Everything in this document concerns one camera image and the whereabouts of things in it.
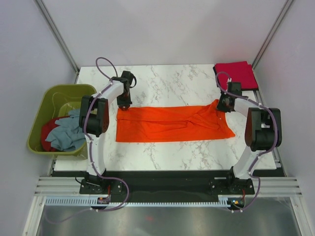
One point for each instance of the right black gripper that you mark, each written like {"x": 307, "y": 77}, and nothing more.
{"x": 219, "y": 105}

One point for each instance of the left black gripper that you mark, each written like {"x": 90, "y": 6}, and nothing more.
{"x": 126, "y": 104}

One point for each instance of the orange t shirt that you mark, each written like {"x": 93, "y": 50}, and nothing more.
{"x": 172, "y": 124}

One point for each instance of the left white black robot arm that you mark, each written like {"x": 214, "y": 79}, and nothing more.
{"x": 94, "y": 121}

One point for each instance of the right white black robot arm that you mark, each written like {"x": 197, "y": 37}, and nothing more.
{"x": 263, "y": 133}

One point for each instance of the folded red t shirt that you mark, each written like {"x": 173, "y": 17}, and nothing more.
{"x": 239, "y": 72}

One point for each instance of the light blue t shirt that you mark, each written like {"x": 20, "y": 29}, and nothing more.
{"x": 68, "y": 136}

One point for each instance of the olive green plastic bin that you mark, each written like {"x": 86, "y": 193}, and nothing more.
{"x": 57, "y": 102}

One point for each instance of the dark red t shirt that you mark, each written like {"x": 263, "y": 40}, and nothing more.
{"x": 45, "y": 130}

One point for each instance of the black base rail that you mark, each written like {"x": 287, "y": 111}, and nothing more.
{"x": 165, "y": 186}

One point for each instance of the left aluminium frame post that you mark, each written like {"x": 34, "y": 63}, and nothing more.
{"x": 57, "y": 35}

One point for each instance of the aluminium frame post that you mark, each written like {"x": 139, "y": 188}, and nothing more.
{"x": 57, "y": 35}
{"x": 272, "y": 32}

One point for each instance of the right aluminium frame post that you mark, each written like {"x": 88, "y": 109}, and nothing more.
{"x": 272, "y": 32}

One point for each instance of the white slotted cable duct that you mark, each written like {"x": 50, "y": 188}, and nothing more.
{"x": 72, "y": 201}

